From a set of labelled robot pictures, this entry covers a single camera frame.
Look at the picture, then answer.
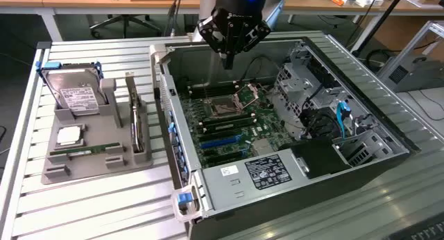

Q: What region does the black open PC case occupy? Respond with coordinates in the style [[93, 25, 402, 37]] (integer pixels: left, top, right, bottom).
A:
[[148, 36, 422, 240]]

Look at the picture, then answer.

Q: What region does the graphics card with metal bracket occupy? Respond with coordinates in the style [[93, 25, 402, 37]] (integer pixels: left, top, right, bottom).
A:
[[124, 71, 150, 154]]

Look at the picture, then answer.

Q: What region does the black expansion slot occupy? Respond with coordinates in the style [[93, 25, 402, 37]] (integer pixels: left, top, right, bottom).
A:
[[204, 150, 243, 165]]

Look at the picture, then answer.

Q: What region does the blue flat wire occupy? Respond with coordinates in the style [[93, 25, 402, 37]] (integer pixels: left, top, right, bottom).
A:
[[334, 101, 350, 139]]

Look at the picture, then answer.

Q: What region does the silver CPU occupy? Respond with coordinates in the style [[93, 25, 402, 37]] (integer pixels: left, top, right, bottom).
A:
[[56, 126, 84, 146]]

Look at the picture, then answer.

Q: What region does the black office chair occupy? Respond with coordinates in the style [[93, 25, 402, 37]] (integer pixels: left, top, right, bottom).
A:
[[88, 14, 163, 39]]

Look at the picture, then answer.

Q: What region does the white small box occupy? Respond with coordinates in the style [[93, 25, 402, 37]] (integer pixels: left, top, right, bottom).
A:
[[357, 0, 384, 8]]

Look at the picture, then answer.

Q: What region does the coiled black floor cable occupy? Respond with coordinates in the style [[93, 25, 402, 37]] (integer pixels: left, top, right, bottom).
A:
[[365, 49, 393, 68]]

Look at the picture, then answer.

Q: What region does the blue expansion slot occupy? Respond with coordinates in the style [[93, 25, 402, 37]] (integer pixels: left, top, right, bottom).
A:
[[199, 136, 238, 150]]

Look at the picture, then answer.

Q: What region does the silver drive cage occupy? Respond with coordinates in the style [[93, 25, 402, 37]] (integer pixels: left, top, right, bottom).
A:
[[271, 46, 350, 141]]

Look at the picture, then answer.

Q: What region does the silver hard disk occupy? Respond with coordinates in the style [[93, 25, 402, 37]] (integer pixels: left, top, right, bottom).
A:
[[44, 68, 107, 116]]

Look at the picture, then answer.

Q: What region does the silver disk bay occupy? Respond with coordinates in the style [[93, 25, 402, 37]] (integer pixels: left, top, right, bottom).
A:
[[330, 130, 406, 168]]

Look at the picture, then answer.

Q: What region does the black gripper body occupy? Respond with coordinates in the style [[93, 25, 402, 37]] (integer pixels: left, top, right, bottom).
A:
[[211, 0, 267, 25]]

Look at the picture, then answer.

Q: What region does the black RAM slot bank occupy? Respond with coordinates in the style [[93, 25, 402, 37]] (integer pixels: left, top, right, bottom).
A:
[[187, 83, 239, 99], [200, 114, 255, 133]]

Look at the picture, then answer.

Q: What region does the blue case latch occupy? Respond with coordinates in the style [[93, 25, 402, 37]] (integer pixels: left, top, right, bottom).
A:
[[175, 193, 191, 207]]

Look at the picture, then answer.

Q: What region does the CPU socket with metal frame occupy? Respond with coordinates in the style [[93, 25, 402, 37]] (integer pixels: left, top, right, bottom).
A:
[[234, 83, 261, 108]]

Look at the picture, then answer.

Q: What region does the grey power supply unit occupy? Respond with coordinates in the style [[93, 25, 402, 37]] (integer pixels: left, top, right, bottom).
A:
[[199, 149, 313, 212]]

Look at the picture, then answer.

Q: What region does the green RAM stick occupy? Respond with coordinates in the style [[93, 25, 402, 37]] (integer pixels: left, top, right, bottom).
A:
[[49, 142, 121, 156]]

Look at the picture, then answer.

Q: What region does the green motherboard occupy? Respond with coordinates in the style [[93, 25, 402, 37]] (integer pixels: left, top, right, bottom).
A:
[[178, 80, 295, 168]]

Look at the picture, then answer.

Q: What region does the wooden desk with clutter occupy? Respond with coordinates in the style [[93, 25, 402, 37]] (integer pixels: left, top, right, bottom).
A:
[[279, 0, 444, 50]]

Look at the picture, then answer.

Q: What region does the black tripod pole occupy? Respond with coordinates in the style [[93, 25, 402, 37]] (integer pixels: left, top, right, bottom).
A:
[[349, 0, 410, 59]]

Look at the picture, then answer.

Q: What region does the grey tower computer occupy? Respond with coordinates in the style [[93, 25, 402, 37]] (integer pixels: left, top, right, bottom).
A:
[[376, 52, 444, 93]]

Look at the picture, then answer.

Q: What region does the aluminium profile frame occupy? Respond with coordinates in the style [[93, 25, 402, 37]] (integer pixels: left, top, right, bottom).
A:
[[376, 19, 444, 77]]

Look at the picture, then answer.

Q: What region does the wooden desk with white legs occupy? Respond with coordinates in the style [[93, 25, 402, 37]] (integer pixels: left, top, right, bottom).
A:
[[0, 0, 202, 42]]

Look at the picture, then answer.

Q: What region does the blue disk caddy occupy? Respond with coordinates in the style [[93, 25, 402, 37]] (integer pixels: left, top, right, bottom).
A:
[[33, 60, 104, 105]]

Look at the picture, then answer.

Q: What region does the silver chipset heat sink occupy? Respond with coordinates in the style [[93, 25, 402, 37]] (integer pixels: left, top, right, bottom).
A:
[[253, 140, 274, 156]]

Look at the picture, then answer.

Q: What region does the grey parts rack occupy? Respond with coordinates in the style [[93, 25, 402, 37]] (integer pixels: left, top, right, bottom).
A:
[[40, 77, 155, 185]]

